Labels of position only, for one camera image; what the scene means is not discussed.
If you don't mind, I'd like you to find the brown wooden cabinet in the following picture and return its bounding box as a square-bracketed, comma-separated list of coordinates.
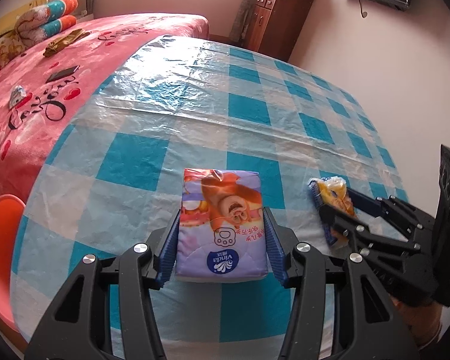
[244, 0, 316, 62]

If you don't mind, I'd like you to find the beige floral pillow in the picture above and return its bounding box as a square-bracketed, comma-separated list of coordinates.
[0, 32, 29, 70]

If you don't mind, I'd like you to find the purple cartoon tissue pack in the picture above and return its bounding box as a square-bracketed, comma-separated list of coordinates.
[174, 167, 269, 284]

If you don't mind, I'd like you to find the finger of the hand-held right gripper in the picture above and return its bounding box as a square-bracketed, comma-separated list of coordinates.
[347, 187, 434, 240]
[308, 179, 422, 259]

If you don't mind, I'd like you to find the orange plastic chair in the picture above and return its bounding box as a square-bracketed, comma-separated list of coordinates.
[0, 194, 27, 331]

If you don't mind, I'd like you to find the small white packet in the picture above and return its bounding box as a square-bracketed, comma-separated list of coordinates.
[8, 85, 28, 110]

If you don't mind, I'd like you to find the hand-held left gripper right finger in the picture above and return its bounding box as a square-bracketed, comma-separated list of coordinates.
[262, 207, 422, 360]

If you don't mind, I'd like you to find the person's right hand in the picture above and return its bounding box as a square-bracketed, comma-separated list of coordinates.
[392, 294, 445, 350]

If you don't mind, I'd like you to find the folded floral quilt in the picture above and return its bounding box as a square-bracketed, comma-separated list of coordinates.
[15, 7, 49, 44]

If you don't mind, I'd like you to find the brown cloth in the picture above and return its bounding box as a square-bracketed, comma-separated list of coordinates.
[43, 28, 91, 58]

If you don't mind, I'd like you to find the blue checked tablecloth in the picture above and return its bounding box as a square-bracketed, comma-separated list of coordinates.
[9, 34, 411, 360]

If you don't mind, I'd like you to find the pink bed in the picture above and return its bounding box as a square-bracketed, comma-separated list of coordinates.
[0, 13, 211, 214]

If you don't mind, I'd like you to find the black phone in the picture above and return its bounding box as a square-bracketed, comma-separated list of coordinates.
[45, 65, 80, 84]

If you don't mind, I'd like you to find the blue orange bolster pillow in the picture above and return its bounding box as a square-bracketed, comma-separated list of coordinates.
[39, 14, 79, 36]
[41, 0, 80, 17]

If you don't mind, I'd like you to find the yellow headboard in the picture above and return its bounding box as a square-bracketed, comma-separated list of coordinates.
[0, 0, 49, 46]

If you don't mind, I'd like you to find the orange tissue packet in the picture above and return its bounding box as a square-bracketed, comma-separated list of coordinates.
[307, 175, 357, 248]

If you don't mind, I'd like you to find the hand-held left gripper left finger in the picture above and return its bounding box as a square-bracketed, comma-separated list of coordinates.
[24, 208, 182, 360]

